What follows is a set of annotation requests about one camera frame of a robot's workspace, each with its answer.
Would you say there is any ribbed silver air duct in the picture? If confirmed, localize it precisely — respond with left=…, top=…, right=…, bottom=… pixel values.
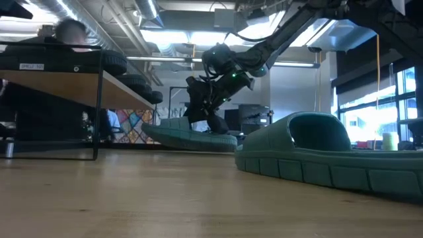
left=84, top=13, right=133, bottom=59

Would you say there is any black equipment cabinet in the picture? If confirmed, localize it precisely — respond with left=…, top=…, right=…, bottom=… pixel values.
left=224, top=103, right=272, bottom=136

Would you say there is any background workbench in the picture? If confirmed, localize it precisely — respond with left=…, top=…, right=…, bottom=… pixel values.
left=0, top=136, right=95, bottom=155

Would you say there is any grey ceiling box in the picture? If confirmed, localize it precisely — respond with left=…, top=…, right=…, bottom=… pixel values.
left=213, top=8, right=237, bottom=29

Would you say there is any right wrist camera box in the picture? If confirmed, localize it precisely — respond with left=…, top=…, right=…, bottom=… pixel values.
left=201, top=44, right=236, bottom=76

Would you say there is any round silver air duct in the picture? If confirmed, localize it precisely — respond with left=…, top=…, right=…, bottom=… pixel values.
left=134, top=0, right=165, bottom=30

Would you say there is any colourful patchwork quilt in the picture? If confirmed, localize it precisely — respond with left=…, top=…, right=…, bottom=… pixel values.
left=114, top=108, right=155, bottom=144

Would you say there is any long ceiling tube light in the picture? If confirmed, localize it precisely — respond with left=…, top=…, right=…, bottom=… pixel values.
left=125, top=56, right=202, bottom=63
left=273, top=61, right=315, bottom=68

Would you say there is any black window frame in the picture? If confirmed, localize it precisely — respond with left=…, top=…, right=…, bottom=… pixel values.
left=336, top=65, right=418, bottom=146

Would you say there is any wooden shelf black metal frame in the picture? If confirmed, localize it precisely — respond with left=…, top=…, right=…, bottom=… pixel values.
left=0, top=41, right=157, bottom=162

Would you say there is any green rubber slide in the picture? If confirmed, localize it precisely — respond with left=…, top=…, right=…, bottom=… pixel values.
left=235, top=111, right=423, bottom=199
left=141, top=116, right=239, bottom=153

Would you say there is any white crinkled sheet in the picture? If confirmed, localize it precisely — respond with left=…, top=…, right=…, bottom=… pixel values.
left=154, top=105, right=191, bottom=120

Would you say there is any yellow roll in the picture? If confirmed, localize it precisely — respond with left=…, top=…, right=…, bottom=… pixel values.
left=382, top=132, right=399, bottom=151

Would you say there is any person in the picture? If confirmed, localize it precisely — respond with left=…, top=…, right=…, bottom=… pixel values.
left=106, top=110, right=122, bottom=134
left=0, top=17, right=102, bottom=141

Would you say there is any silver cylindrical leg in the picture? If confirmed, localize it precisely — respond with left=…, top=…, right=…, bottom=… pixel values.
left=4, top=139, right=16, bottom=159

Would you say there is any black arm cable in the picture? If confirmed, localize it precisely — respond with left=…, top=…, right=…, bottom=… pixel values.
left=227, top=31, right=278, bottom=44

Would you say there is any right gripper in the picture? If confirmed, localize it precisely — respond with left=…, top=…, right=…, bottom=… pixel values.
left=183, top=70, right=256, bottom=135

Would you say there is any white shelf label sticker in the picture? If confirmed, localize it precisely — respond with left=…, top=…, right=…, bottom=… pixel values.
left=19, top=63, right=45, bottom=71

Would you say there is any black background gantry frame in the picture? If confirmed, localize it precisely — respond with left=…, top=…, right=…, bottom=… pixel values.
left=167, top=85, right=190, bottom=116

